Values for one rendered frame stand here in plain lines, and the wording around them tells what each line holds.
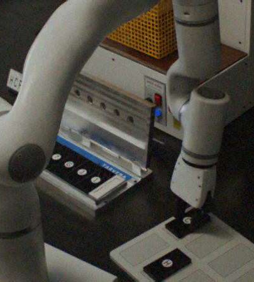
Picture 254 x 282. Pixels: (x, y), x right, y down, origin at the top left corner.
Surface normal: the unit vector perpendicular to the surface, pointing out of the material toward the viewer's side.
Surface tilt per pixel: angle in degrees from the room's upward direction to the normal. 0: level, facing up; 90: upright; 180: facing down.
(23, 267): 87
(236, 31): 90
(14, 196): 23
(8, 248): 86
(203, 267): 0
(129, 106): 81
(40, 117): 64
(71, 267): 4
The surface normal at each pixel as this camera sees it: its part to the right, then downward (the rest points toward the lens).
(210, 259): -0.04, -0.81
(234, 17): -0.69, 0.44
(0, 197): -0.08, -0.49
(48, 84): 0.48, -0.07
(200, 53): 0.05, 0.57
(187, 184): -0.78, 0.21
